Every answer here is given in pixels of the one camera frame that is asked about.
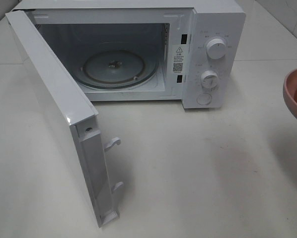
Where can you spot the white timer knob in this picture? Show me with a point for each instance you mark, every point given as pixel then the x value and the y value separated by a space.
pixel 209 79

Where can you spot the round white door button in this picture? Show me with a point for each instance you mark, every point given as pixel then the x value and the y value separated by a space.
pixel 204 99

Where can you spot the white warning label sticker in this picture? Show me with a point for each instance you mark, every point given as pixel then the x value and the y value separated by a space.
pixel 179 58

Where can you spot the white microwave oven body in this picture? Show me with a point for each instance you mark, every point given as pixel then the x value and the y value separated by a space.
pixel 73 28

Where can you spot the white microwave door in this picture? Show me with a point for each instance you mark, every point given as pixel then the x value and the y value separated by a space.
pixel 71 117

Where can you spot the glass microwave turntable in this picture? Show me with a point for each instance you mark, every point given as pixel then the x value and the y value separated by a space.
pixel 117 65

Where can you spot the upper white control knob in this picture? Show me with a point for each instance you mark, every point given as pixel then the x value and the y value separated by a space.
pixel 216 48

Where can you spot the pink round plate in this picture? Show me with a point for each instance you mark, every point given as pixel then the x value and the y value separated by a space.
pixel 290 92

